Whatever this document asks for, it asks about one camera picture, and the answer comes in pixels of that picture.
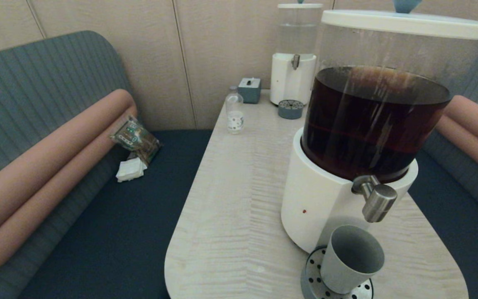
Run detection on large dispenser with brown tea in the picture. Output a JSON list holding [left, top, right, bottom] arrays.
[[281, 23, 478, 255]]

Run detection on small white dispenser lid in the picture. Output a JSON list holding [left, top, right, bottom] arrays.
[[278, 0, 323, 10]]

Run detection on clear plastic bottle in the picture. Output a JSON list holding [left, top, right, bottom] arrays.
[[226, 86, 244, 134]]

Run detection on large perforated steel drip tray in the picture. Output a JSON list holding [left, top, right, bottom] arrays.
[[301, 246, 374, 299]]

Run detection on grey plastic cup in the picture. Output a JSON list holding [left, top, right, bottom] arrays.
[[320, 225, 385, 295]]

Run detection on white folded napkins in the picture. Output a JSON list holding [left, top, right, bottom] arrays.
[[116, 158, 148, 183]]

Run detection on small dispenser with clear water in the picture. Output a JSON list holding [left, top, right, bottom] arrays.
[[270, 7, 322, 106]]

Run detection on green printed snack packet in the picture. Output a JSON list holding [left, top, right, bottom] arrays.
[[110, 115, 161, 165]]

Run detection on small grey drip tray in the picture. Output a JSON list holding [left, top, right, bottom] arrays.
[[278, 100, 305, 120]]

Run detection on grey-blue ribbed bench backrest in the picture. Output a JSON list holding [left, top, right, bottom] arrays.
[[424, 35, 478, 227], [0, 30, 136, 299]]

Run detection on grey tissue box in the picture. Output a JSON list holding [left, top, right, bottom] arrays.
[[238, 78, 261, 104]]

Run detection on large white dispenser lid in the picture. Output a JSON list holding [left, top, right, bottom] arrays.
[[321, 0, 478, 41]]

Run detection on dark blue bench seat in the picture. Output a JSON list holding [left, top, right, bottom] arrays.
[[407, 149, 478, 299], [19, 130, 214, 299]]

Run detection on large steel dispenser tap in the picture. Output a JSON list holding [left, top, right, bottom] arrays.
[[351, 175, 398, 223]]

